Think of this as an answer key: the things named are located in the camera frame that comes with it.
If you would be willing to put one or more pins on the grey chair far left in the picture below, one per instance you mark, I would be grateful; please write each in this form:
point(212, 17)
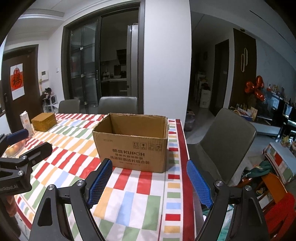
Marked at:
point(69, 106)

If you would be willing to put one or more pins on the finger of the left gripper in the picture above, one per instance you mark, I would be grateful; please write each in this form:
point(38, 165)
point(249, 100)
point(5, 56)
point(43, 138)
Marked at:
point(13, 138)
point(31, 157)

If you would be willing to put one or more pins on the white orange carton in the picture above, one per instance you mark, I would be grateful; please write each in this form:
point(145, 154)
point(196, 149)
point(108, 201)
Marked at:
point(26, 123)

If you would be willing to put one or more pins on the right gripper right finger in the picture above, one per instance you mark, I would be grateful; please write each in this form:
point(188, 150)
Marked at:
point(202, 183)

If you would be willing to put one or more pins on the colourful checkered tablecloth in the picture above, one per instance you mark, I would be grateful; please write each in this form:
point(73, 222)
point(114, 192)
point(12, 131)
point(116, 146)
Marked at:
point(135, 205)

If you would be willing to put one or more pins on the orange fruit basket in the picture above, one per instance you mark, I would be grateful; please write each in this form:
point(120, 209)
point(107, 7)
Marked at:
point(13, 150)

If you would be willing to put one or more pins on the grey chair right side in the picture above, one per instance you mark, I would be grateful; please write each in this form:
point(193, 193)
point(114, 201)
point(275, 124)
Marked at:
point(224, 145)

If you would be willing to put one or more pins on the red foil balloon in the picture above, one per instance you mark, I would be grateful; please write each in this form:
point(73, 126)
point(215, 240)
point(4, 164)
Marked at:
point(256, 88)

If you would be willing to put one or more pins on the grey chair behind table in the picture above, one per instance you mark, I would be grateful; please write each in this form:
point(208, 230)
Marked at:
point(118, 104)

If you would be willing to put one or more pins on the red fu door poster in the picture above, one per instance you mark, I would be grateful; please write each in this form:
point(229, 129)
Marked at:
point(16, 81)

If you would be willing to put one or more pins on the brown cardboard box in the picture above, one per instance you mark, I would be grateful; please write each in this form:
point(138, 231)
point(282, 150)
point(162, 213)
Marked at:
point(133, 141)

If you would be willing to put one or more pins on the woven yellow box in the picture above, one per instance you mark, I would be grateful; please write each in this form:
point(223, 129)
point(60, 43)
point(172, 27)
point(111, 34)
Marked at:
point(44, 122)

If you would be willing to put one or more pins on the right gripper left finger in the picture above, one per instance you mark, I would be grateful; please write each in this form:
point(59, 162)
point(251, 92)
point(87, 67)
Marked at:
point(96, 182)

